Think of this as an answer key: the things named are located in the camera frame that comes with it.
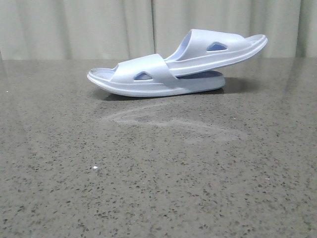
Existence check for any light blue slipper with scuffed toe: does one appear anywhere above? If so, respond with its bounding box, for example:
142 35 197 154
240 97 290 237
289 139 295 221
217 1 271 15
87 54 225 97

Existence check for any pale grey curtain backdrop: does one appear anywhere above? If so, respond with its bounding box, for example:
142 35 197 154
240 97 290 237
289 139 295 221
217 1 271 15
0 0 317 60

